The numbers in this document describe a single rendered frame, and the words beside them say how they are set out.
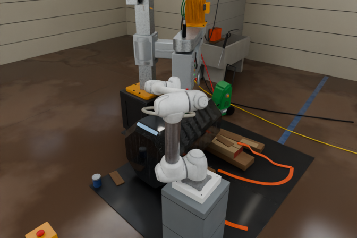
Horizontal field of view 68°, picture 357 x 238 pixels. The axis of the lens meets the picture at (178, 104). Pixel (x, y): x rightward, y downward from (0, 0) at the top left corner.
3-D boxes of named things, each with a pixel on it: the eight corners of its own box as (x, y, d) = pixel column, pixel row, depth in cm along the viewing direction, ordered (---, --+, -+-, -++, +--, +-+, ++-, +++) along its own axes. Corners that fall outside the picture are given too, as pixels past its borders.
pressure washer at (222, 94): (221, 106, 504) (226, 62, 464) (234, 114, 477) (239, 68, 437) (206, 111, 487) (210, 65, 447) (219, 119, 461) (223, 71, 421)
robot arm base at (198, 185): (214, 174, 214) (215, 169, 211) (200, 192, 198) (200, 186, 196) (195, 165, 223) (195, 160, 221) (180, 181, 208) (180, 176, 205)
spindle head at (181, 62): (178, 80, 327) (179, 44, 306) (196, 82, 323) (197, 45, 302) (171, 92, 296) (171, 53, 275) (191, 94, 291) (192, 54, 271)
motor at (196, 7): (185, 22, 347) (186, -12, 328) (209, 23, 341) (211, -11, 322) (181, 26, 322) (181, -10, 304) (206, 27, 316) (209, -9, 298)
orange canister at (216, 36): (205, 42, 601) (206, 27, 585) (217, 37, 636) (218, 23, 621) (214, 43, 589) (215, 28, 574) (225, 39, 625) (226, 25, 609)
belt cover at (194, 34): (187, 34, 357) (187, 21, 349) (205, 35, 352) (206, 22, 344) (169, 54, 273) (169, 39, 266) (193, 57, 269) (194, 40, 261)
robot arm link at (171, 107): (187, 183, 198) (158, 190, 193) (180, 166, 210) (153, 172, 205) (193, 100, 152) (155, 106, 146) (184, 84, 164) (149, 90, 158)
